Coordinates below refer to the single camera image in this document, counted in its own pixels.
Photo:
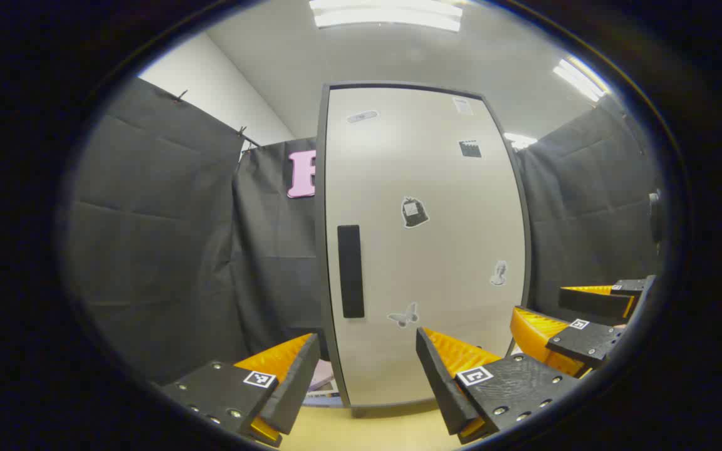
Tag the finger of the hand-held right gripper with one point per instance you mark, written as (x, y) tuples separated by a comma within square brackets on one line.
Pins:
[(586, 344), (593, 304)]

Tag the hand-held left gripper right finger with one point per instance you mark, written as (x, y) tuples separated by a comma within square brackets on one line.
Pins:
[(439, 388)]

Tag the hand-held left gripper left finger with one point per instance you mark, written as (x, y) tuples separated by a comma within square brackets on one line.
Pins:
[(298, 388)]

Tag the dark grey cabinet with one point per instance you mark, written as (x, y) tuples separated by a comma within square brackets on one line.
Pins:
[(321, 250)]

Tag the small ceiling light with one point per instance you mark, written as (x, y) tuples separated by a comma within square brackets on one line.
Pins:
[(519, 140)]

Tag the long ceiling light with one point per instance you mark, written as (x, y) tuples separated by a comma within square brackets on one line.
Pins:
[(580, 78)]

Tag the black backdrop cloth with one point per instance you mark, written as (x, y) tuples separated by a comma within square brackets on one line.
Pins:
[(148, 219)]

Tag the small black cloth clip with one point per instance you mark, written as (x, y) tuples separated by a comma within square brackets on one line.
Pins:
[(179, 96), (241, 131)]

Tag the large ceiling light panel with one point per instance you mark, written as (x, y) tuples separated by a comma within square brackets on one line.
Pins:
[(386, 15)]

